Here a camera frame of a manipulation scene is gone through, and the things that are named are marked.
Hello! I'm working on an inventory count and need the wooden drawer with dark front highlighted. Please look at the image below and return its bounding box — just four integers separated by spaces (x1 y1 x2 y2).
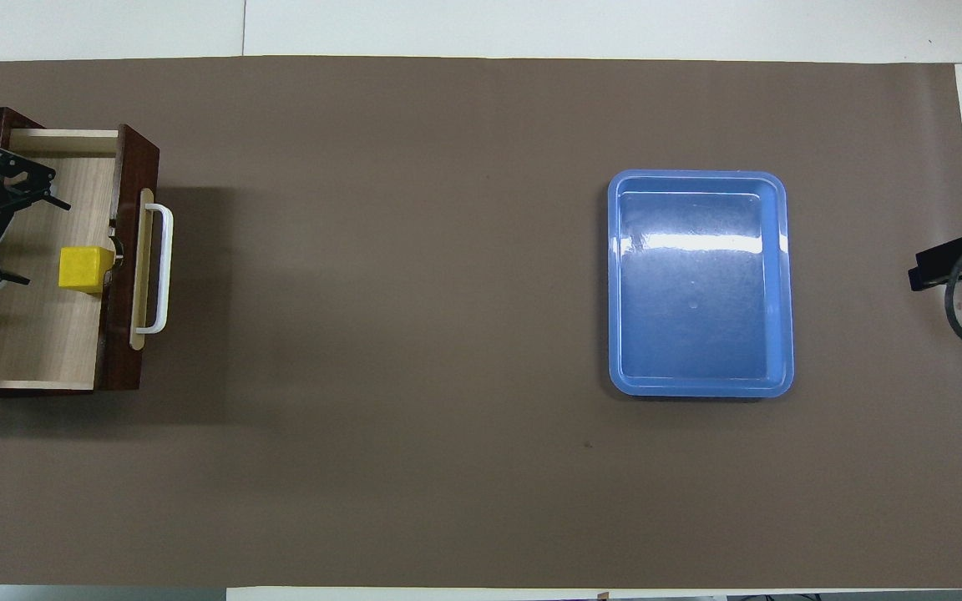
0 124 175 393

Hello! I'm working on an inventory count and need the white drawer handle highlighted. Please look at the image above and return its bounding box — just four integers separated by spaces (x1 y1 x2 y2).
129 203 175 336

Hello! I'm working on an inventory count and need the blue plastic tray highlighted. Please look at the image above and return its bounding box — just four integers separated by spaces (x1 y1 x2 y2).
607 169 796 398

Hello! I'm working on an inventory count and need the yellow cube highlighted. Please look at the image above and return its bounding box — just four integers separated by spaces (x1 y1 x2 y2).
58 245 115 295

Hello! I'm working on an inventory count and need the brown table mat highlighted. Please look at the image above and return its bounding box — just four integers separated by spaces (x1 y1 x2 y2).
0 55 962 588

